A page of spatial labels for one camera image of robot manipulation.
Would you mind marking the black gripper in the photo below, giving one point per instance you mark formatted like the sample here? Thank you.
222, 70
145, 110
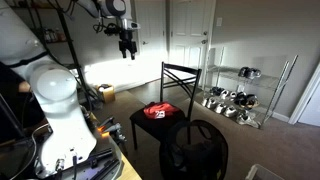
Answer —
127, 40

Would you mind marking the orange red shirt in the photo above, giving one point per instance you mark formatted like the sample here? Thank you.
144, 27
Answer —
160, 109

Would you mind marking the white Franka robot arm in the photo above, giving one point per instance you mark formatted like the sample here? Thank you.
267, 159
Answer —
63, 110

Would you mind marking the black mesh laundry basket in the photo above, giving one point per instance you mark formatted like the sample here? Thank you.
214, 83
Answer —
200, 156

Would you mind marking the white closet door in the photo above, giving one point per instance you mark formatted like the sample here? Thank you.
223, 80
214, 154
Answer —
151, 33

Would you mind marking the cardboard box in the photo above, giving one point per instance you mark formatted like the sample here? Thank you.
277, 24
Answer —
107, 94

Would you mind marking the black metal shelf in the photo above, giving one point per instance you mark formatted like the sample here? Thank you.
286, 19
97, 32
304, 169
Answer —
71, 50

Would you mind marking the white panelled entry door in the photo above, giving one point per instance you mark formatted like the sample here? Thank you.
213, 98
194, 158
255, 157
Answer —
190, 30

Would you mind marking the black metal chair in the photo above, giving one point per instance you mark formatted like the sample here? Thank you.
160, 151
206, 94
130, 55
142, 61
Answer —
156, 121

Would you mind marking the silver door knob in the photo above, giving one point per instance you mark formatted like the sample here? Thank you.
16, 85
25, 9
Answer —
204, 41

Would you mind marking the silver deadbolt lock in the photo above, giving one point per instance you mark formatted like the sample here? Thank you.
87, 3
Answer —
205, 33

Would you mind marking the dark shoe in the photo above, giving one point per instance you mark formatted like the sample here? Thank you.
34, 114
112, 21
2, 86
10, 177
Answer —
216, 90

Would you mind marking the black shoe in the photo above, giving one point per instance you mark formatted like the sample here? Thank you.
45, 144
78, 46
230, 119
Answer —
252, 101
240, 99

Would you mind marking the person in dark clothes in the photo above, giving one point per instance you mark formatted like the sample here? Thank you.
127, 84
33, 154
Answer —
13, 100

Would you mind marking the large white sneaker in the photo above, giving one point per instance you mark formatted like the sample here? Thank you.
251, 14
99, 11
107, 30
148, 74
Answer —
247, 120

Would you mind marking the white plastic bin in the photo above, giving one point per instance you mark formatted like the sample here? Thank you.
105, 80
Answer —
261, 173

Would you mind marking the white interior door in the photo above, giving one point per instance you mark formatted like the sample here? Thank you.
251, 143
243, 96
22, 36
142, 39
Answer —
311, 103

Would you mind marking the white light switch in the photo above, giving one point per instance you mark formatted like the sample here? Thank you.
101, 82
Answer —
219, 22

